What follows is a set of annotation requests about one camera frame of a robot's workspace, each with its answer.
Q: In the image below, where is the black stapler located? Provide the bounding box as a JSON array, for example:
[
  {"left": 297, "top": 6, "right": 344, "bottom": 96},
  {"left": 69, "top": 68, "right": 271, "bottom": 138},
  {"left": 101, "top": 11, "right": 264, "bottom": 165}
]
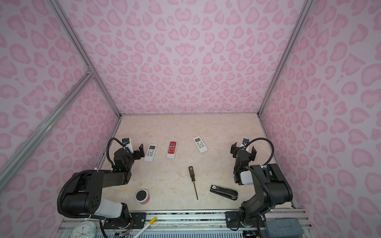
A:
[{"left": 209, "top": 185, "right": 238, "bottom": 201}]

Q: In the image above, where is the white remote control right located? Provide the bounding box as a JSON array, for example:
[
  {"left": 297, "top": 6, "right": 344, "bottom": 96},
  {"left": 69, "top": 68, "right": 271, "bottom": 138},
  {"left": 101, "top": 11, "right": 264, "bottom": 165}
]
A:
[{"left": 193, "top": 136, "right": 208, "bottom": 153}]

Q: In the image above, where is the white remote control left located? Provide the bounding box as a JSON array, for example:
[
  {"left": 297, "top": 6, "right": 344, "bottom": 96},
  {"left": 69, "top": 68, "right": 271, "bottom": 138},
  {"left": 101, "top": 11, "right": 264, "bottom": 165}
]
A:
[{"left": 144, "top": 144, "right": 157, "bottom": 162}]

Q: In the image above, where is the aluminium frame strut left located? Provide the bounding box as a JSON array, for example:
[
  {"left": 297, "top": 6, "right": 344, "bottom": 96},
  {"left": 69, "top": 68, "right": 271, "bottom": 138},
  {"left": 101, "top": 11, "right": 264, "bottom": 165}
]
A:
[{"left": 1, "top": 1, "right": 122, "bottom": 191}]

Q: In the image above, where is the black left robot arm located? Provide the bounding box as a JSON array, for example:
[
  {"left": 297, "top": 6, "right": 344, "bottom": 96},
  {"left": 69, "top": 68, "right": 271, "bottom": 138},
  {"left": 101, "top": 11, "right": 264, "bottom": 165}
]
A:
[{"left": 57, "top": 144, "right": 145, "bottom": 229}]

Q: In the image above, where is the white analog clock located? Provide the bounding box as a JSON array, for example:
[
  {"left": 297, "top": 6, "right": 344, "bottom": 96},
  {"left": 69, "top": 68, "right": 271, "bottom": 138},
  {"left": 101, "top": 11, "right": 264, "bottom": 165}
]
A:
[{"left": 70, "top": 221, "right": 97, "bottom": 238}]

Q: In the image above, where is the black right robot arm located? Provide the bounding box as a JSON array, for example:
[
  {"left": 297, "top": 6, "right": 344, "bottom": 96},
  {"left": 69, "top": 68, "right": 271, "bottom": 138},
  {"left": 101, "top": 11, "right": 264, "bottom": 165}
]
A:
[{"left": 225, "top": 143, "right": 293, "bottom": 231}]

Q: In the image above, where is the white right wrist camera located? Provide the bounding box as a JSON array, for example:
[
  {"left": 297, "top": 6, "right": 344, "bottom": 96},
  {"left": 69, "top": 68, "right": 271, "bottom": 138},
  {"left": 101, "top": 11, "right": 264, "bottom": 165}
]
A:
[{"left": 241, "top": 138, "right": 250, "bottom": 151}]

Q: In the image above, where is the pink black tape roll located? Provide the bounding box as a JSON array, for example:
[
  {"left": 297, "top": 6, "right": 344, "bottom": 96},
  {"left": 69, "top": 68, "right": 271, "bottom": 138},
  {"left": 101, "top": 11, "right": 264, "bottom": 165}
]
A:
[{"left": 136, "top": 189, "right": 150, "bottom": 204}]

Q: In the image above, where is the red and white remote control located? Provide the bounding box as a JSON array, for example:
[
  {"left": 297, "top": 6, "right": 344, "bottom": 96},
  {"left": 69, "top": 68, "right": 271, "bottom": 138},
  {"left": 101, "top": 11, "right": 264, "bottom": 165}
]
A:
[{"left": 166, "top": 141, "right": 178, "bottom": 159}]

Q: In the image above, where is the aluminium frame strut right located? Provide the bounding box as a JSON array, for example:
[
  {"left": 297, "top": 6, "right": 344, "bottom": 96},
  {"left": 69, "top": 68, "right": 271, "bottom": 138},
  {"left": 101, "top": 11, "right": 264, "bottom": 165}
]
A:
[{"left": 257, "top": 0, "right": 315, "bottom": 117}]

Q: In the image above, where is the yellow capped white marker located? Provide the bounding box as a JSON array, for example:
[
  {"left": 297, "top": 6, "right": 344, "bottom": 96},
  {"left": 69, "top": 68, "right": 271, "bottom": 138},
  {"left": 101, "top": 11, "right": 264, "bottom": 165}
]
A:
[{"left": 133, "top": 217, "right": 157, "bottom": 238}]

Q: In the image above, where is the grey cloth pad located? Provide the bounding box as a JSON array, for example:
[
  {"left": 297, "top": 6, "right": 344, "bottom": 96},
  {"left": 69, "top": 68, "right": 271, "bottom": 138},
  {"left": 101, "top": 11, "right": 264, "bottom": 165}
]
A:
[{"left": 264, "top": 218, "right": 304, "bottom": 238}]

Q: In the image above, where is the black left camera cable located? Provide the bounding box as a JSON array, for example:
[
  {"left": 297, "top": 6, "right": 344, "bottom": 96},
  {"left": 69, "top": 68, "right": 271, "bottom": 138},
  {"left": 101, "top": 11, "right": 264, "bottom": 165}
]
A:
[{"left": 106, "top": 137, "right": 126, "bottom": 169}]

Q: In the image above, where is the black right camera cable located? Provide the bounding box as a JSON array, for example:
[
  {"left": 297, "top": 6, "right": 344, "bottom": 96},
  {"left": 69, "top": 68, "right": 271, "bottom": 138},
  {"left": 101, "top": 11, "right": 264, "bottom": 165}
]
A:
[{"left": 246, "top": 137, "right": 275, "bottom": 167}]

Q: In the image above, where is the black camera cable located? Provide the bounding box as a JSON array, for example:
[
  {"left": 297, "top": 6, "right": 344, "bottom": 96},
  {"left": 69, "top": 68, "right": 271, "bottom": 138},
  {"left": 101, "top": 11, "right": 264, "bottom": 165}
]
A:
[
  {"left": 246, "top": 137, "right": 275, "bottom": 167},
  {"left": 106, "top": 137, "right": 126, "bottom": 169}
]

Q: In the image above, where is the aluminium rail base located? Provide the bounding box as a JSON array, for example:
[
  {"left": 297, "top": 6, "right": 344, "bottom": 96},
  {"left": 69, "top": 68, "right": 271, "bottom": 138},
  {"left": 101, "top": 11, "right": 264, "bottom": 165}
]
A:
[{"left": 55, "top": 208, "right": 317, "bottom": 238}]

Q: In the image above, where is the black yellow handled screwdriver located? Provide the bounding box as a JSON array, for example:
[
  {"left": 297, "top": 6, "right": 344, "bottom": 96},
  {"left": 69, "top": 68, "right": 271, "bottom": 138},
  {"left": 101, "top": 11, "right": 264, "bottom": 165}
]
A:
[{"left": 189, "top": 166, "right": 198, "bottom": 200}]

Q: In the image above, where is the aluminium frame strut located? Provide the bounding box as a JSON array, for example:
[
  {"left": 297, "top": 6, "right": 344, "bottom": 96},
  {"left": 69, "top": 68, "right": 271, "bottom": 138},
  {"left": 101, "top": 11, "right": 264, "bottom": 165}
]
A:
[
  {"left": 257, "top": 0, "right": 315, "bottom": 117},
  {"left": 1, "top": 1, "right": 122, "bottom": 191}
]

